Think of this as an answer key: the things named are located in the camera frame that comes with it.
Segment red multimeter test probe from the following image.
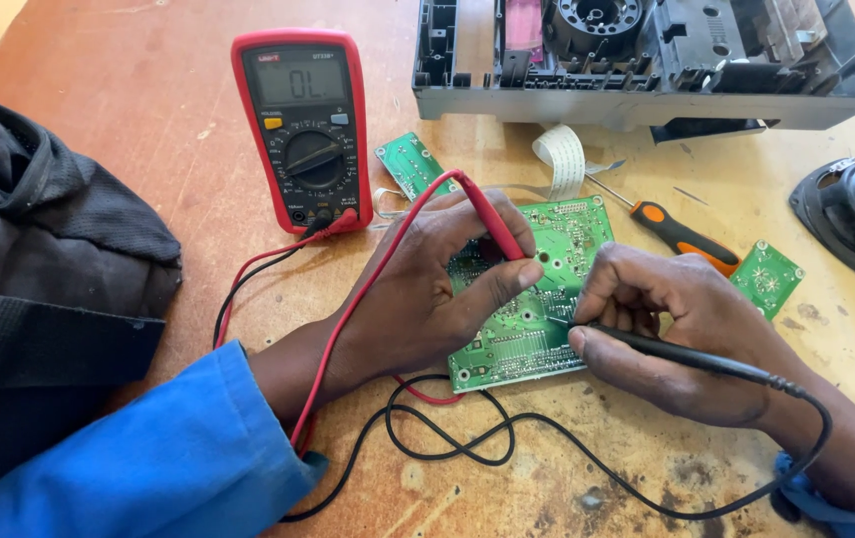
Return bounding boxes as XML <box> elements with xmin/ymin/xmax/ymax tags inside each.
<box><xmin>214</xmin><ymin>169</ymin><xmax>527</xmax><ymax>458</ymax></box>

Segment grey plastic device chassis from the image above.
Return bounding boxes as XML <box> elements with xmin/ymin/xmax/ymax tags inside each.
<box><xmin>412</xmin><ymin>0</ymin><xmax>855</xmax><ymax>144</ymax></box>

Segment red digital multimeter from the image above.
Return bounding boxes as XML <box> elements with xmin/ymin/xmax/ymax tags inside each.
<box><xmin>231</xmin><ymin>28</ymin><xmax>374</xmax><ymax>236</ymax></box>

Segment small square green circuit board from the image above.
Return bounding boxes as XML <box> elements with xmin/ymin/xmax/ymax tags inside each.
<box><xmin>729</xmin><ymin>239</ymin><xmax>807</xmax><ymax>322</ymax></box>

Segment person's left hand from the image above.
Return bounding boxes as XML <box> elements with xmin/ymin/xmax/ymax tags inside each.
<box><xmin>320</xmin><ymin>188</ymin><xmax>546</xmax><ymax>399</ymax></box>

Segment orange black handled screwdriver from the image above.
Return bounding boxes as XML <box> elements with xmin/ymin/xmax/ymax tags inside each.
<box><xmin>586</xmin><ymin>173</ymin><xmax>742</xmax><ymax>279</ymax></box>

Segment black multimeter test probe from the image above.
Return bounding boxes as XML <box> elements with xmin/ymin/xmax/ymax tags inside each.
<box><xmin>212</xmin><ymin>213</ymin><xmax>834</xmax><ymax>523</ymax></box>

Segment white flat ribbon cable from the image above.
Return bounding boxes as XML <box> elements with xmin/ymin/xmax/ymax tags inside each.
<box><xmin>531</xmin><ymin>124</ymin><xmax>627</xmax><ymax>203</ymax></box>

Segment narrow green circuit board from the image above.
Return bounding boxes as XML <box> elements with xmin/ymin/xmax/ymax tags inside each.
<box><xmin>374</xmin><ymin>132</ymin><xmax>458</xmax><ymax>203</ymax></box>

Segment dark grey bag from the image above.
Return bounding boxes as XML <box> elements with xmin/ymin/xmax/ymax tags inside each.
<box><xmin>0</xmin><ymin>51</ymin><xmax>183</xmax><ymax>509</ymax></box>

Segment large green circuit board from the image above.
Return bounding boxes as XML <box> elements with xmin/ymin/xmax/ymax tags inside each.
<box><xmin>445</xmin><ymin>195</ymin><xmax>617</xmax><ymax>395</ymax></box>

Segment person's right hand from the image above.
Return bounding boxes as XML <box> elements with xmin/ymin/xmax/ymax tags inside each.
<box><xmin>568</xmin><ymin>242</ymin><xmax>817</xmax><ymax>431</ymax></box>

